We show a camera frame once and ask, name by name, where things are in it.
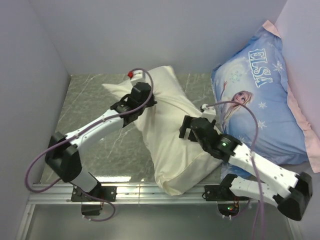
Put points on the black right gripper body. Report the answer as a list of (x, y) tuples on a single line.
[(192, 137)]

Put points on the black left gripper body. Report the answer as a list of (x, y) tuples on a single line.
[(151, 102)]

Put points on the cream pillowcase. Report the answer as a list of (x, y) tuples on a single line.
[(179, 164)]

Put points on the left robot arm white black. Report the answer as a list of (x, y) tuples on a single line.
[(65, 151)]

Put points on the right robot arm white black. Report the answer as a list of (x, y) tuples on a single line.
[(289, 191)]

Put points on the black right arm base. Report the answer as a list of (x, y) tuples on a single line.
[(228, 204)]

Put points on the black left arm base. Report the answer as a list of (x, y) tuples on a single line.
[(92, 202)]

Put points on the blue Elsa pillow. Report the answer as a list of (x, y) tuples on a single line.
[(257, 106)]

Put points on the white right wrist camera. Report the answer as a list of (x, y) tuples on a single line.
[(208, 112)]

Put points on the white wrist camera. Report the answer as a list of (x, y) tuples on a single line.
[(208, 112), (137, 76)]

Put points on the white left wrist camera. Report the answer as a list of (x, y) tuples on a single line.
[(137, 76)]

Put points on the aluminium mounting rail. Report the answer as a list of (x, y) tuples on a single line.
[(142, 211)]

